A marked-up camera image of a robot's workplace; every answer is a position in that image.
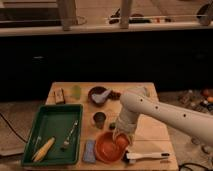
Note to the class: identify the white handled brush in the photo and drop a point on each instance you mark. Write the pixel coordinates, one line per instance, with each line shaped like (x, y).
(131, 157)

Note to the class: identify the green plastic tray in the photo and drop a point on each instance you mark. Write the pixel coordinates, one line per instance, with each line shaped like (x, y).
(54, 121)

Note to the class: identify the green chili pepper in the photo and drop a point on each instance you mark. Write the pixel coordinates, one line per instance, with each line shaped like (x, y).
(112, 126)

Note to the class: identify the silver metal spoon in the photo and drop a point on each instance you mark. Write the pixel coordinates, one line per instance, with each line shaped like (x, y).
(67, 140)

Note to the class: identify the white cloth-covered gripper body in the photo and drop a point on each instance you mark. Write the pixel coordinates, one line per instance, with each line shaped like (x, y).
(126, 124)

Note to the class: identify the grey pestle scoop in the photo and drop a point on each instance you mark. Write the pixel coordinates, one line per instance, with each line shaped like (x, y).
(100, 98)

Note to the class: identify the dark brown bowl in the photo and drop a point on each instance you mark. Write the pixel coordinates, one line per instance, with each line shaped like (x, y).
(96, 90)

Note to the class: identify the small wooden block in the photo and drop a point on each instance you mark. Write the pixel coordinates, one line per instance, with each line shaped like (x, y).
(59, 96)

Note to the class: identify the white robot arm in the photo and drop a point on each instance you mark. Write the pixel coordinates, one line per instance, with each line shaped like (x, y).
(134, 101)

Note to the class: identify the dark grape bunch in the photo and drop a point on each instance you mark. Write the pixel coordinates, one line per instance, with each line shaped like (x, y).
(114, 95)

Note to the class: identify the yellow corn cob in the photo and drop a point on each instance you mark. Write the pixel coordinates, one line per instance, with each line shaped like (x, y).
(41, 153)

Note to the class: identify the small metal cup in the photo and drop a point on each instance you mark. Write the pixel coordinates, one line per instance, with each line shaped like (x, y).
(99, 119)

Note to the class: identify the red orange bowl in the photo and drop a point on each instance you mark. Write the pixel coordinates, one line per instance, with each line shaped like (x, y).
(106, 149)

